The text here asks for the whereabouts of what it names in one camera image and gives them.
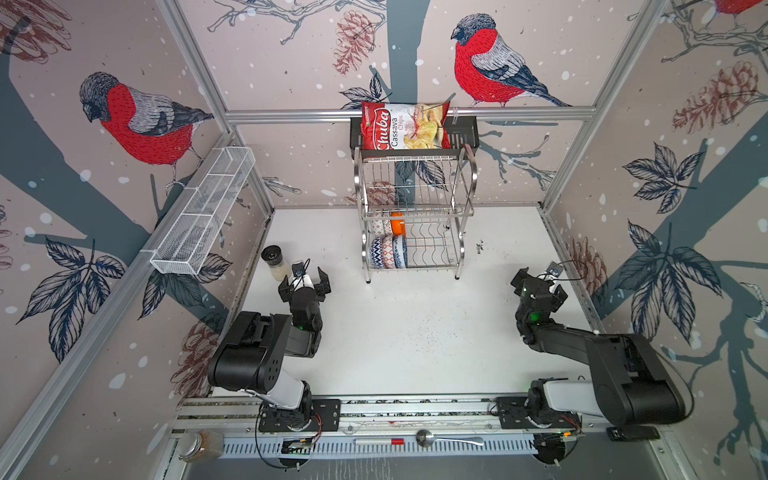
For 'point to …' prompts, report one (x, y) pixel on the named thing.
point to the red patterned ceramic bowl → (376, 253)
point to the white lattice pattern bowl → (387, 228)
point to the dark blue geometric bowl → (388, 252)
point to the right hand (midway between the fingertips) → (539, 278)
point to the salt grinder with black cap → (273, 256)
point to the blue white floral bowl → (399, 246)
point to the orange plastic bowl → (398, 225)
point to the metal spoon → (425, 438)
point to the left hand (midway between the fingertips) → (301, 272)
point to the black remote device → (632, 433)
